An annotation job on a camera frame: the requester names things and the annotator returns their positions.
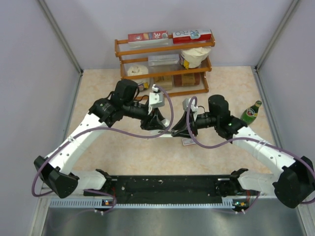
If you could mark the small staple box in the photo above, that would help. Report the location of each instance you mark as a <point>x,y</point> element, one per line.
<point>188,142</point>

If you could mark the clear plastic box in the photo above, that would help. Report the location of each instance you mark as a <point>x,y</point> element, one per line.
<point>163,63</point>

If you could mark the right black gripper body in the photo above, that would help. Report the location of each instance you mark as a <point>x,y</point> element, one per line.
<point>193,124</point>

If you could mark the red white toothpaste box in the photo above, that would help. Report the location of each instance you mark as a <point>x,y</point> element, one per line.
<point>191,36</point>

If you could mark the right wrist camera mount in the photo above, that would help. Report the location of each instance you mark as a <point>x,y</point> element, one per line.
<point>193,107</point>

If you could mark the white slotted cable duct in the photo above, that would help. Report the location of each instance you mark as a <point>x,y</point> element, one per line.
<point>100,203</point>

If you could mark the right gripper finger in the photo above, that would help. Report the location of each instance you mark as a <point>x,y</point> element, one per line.
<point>181,125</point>
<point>182,134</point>

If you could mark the wooden three-tier shelf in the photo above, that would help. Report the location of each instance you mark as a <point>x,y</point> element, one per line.
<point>140,56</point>

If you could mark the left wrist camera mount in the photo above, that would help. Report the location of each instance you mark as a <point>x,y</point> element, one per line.
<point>156,98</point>

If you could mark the tan cardboard box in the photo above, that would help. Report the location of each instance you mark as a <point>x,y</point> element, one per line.
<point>166,82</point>

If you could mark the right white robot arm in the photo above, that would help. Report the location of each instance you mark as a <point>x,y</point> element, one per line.
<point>291,178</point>

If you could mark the brown brick-pattern box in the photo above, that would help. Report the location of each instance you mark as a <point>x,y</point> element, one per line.
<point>186,80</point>

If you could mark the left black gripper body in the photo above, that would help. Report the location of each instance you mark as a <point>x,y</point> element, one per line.
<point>145,123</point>

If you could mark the green glass bottle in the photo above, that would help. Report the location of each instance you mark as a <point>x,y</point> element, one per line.
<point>249,115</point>

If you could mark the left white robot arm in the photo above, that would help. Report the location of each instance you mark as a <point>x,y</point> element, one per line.
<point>55,169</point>

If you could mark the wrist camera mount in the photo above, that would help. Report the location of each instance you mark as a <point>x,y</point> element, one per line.
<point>193,107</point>
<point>156,98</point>

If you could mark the small white paper roll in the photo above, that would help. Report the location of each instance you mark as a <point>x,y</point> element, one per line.
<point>138,69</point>

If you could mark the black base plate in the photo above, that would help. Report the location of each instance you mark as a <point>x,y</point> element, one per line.
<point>172,189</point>

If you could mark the red foil wrap box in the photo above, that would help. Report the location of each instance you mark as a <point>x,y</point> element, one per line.
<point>155,38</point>

